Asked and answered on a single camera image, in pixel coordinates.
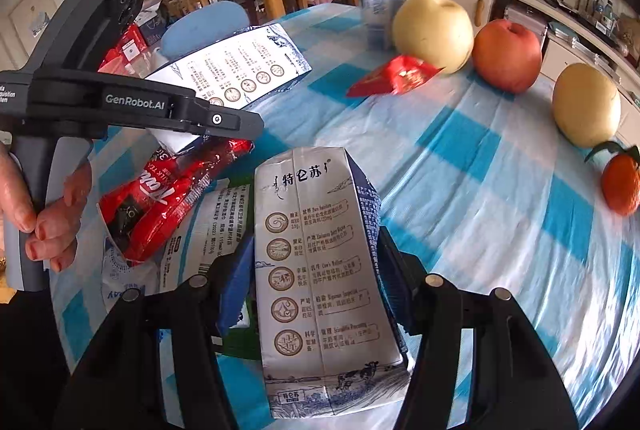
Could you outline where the person's left hand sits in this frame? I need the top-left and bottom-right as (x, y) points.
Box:
(1, 145), (92, 273)

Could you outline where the white blue plastic bag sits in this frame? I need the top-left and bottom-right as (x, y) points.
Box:
(101, 237), (164, 311)

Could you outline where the grey milk carton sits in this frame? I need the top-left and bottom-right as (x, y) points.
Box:
(254, 147), (412, 419)
(144, 22), (313, 156)

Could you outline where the red apple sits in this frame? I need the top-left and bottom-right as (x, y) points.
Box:
(472, 18), (542, 94)

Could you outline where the yellow pear left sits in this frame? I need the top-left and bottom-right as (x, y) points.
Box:
(392, 0), (474, 75)

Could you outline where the yellow pear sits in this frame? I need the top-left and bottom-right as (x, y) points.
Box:
(392, 0), (474, 75)
(552, 63), (622, 148)

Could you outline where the white TV cabinet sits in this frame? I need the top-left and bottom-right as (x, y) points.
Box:
(426, 0), (640, 112)

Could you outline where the blue checkered tablecloth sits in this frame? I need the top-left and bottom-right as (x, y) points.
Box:
(49, 2), (640, 430)

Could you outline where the blue white carton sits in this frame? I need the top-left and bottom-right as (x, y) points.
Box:
(158, 179), (252, 292)

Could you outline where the orange tangerine with leaf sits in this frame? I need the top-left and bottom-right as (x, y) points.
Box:
(585, 141), (640, 216)

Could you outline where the yellow pear right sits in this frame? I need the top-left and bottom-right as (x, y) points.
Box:
(552, 63), (622, 148)

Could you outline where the blue chair backrest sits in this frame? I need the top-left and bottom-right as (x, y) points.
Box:
(160, 1), (250, 60)

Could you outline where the red snack wrapper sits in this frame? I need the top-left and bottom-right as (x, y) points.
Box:
(346, 55), (442, 98)

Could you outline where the red milk tea wrapper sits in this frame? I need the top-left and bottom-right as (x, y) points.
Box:
(99, 138), (254, 265)

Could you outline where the red gift bag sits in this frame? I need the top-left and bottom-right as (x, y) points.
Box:
(98, 24), (152, 78)

